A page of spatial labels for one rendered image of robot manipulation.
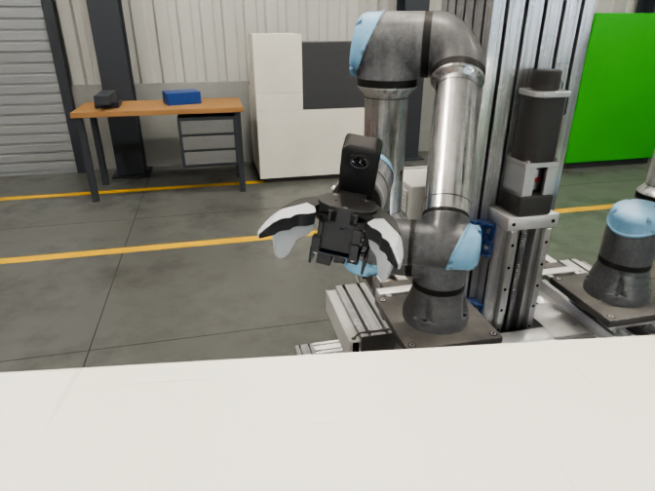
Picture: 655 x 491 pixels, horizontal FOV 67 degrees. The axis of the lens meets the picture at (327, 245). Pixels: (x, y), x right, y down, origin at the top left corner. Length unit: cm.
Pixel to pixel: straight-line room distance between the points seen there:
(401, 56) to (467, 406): 83
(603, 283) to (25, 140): 627
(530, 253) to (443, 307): 31
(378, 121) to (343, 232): 43
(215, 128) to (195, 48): 150
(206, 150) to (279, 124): 84
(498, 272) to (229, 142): 421
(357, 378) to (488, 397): 5
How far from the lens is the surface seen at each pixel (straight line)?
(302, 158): 559
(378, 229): 55
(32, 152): 682
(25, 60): 662
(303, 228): 58
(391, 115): 99
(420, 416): 17
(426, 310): 112
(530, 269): 133
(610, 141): 708
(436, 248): 78
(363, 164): 58
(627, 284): 138
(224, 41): 641
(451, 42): 95
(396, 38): 96
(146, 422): 18
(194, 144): 522
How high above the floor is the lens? 167
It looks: 25 degrees down
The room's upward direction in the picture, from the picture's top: straight up
